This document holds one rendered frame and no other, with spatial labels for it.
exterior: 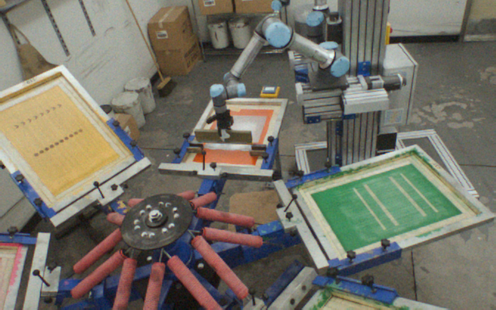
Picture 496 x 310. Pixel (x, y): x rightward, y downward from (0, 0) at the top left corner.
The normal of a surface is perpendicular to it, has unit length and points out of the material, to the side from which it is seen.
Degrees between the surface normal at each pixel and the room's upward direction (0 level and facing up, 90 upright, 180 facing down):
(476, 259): 0
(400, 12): 90
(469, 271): 0
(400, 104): 90
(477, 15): 90
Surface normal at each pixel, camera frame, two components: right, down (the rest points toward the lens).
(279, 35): 0.10, 0.53
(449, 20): -0.24, 0.62
